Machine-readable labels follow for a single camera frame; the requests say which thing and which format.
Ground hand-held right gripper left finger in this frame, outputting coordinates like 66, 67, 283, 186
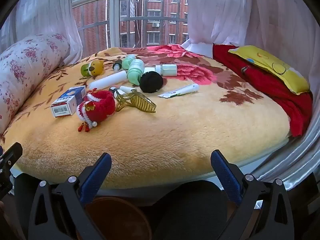
28, 152, 112, 240

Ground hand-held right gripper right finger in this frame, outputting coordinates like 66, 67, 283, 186
210, 149, 294, 240

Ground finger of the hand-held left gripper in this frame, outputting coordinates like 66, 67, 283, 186
0, 169, 13, 196
0, 142, 23, 172

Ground brown round bin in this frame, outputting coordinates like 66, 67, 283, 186
84, 196, 153, 240

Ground blue and white box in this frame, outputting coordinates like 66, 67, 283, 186
51, 85, 86, 118

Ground amber hair claw clip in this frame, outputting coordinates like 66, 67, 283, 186
114, 89, 157, 113

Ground long white tube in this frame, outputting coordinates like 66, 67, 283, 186
89, 70, 127, 90

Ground white ointment tube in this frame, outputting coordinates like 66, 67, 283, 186
157, 84, 200, 98

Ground black fuzzy ball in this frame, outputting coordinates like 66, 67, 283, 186
139, 71, 163, 93

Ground green pump bottle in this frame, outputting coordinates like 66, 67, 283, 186
127, 59, 145, 86

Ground black round seat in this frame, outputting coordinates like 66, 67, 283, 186
152, 180, 229, 240

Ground yellow floral plush blanket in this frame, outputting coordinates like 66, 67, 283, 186
0, 44, 293, 189

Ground silver bed skirt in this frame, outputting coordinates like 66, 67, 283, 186
250, 110, 320, 190

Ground floral bolster pillow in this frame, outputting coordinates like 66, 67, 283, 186
0, 33, 71, 135

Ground red cloth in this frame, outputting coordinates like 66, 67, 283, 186
212, 44, 313, 137

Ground yellow bear toy bottle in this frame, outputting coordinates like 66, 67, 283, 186
80, 60, 105, 77

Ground small green bottle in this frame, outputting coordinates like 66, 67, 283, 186
121, 54, 137, 70

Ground white jar with green lid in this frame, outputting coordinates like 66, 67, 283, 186
155, 64, 177, 77

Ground yellow cartoon pillow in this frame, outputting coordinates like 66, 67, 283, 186
228, 45, 310, 95

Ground sheer pink curtain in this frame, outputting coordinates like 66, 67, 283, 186
0, 0, 83, 65
186, 0, 320, 120

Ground red brick building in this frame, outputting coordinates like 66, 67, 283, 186
72, 0, 188, 48

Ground white window frame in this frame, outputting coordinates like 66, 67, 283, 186
71, 0, 189, 49

